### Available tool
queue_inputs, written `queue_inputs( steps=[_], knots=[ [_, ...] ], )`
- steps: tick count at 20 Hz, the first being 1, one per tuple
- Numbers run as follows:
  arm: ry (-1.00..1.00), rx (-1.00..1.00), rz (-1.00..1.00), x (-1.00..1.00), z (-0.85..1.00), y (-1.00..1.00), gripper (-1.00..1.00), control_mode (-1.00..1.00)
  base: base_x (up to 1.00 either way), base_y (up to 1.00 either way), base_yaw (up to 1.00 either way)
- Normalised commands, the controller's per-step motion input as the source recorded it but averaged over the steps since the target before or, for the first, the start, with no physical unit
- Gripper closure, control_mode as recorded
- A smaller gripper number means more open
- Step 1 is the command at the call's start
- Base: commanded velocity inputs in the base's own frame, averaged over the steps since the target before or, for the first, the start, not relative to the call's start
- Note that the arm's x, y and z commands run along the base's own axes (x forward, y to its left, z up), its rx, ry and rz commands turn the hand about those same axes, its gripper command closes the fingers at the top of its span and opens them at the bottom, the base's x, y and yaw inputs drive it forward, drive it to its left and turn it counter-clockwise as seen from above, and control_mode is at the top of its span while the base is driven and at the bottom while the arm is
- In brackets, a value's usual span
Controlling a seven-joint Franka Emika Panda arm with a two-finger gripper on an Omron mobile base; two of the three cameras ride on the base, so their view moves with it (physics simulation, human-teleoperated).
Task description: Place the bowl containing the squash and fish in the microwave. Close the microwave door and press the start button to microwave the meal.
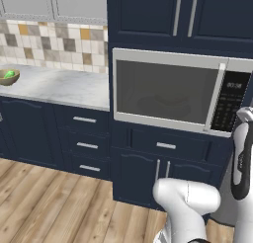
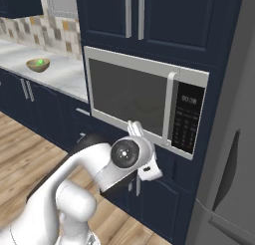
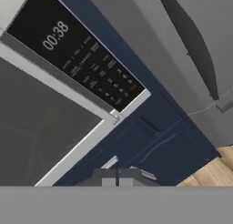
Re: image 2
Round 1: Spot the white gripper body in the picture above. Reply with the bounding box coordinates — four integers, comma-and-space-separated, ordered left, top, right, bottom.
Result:
127, 120, 146, 138

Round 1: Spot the grey fridge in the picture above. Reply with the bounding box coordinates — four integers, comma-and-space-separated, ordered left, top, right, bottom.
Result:
184, 0, 255, 245

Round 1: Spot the navy cupboard door under microwave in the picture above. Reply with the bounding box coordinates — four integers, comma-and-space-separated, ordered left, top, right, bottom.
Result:
136, 145, 197, 244

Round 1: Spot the silver handle under microwave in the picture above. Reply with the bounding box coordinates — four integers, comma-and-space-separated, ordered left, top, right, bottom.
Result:
134, 175, 141, 197

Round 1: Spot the silver base cupboard handle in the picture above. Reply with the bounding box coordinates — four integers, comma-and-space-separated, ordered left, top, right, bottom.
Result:
26, 80, 36, 104
20, 78, 30, 101

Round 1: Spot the navy corner wall cupboard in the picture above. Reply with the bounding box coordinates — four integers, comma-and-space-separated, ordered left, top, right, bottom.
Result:
0, 0, 45, 20

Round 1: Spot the silver microwave oven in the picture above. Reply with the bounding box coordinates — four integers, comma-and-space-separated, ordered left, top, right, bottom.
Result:
83, 45, 210, 161

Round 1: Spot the dark grey fridge handle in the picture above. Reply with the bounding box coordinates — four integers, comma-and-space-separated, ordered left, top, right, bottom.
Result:
211, 128, 242, 212

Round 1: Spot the grey framed window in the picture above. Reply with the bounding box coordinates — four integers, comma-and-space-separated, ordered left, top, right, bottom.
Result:
44, 0, 80, 20

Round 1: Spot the navy base cupboard door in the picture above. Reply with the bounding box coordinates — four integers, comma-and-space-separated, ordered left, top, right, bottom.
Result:
27, 79, 71, 152
0, 69, 28, 130

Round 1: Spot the microwave door with dark window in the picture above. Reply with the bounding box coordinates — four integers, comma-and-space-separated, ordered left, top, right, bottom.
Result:
84, 46, 179, 147

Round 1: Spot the silver drawer handle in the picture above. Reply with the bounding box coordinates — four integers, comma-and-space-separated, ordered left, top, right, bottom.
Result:
77, 131, 87, 144
75, 107, 91, 117

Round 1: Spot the silver wall cupboard handle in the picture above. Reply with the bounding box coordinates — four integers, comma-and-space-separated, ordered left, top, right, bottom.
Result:
125, 0, 132, 39
137, 0, 146, 41

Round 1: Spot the navy wall cupboard door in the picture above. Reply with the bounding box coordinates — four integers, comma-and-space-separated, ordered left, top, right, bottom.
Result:
75, 0, 134, 42
136, 0, 233, 54

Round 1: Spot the tan bowl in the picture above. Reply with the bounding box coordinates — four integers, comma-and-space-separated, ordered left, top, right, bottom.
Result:
26, 58, 52, 74

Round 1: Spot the silver microwave door handle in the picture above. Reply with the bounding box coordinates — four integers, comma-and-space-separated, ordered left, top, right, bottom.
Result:
161, 72, 178, 147

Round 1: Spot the navy drawer front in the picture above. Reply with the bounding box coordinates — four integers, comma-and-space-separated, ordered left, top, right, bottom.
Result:
69, 98, 93, 132

